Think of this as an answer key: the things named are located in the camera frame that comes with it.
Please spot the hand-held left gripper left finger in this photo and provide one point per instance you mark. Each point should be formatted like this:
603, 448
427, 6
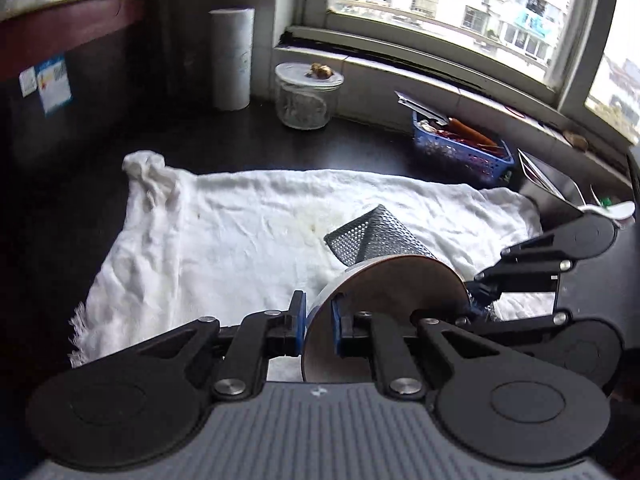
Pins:
299, 325

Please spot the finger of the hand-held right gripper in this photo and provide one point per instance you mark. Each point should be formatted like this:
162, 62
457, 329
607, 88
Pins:
530, 276
520, 321

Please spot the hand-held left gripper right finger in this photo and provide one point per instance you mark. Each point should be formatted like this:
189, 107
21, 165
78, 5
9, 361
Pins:
337, 327

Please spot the brown and white bowl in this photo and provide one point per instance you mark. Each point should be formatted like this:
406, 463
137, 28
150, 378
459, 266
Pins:
400, 290

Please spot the black mesh basket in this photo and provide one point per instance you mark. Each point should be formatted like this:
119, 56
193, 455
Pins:
375, 235

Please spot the shiny metal container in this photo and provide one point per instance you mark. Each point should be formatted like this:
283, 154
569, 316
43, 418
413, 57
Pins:
550, 185

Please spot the white cloth towel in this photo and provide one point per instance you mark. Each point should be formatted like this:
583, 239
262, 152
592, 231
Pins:
225, 260

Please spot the white plastic spoon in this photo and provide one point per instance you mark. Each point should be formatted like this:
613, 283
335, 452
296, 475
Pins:
612, 209

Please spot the blue plastic basket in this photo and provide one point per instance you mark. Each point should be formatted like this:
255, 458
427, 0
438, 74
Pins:
460, 157

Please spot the brown lump on sill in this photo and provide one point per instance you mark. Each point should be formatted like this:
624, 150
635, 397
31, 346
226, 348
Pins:
576, 140

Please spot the orange packet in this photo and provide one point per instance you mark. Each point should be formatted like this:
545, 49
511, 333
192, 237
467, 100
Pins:
472, 132

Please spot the silver grey flat packet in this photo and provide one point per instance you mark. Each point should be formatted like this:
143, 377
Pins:
422, 107

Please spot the glass jar with lid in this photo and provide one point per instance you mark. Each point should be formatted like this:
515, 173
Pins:
302, 102

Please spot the small brown lump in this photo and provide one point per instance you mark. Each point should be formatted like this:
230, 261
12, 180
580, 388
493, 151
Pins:
320, 71

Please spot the white paper towel roll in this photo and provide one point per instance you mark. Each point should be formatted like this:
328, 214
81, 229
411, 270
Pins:
230, 60

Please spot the blue and white sticker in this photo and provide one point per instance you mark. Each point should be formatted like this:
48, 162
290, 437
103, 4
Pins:
54, 85

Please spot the small white sticker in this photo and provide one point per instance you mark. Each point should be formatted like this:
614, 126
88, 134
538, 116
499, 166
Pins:
28, 81

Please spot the dark red cabinet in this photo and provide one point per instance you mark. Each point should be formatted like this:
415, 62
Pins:
65, 25

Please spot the window with grey frame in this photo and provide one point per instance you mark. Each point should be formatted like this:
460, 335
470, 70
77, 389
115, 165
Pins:
575, 85

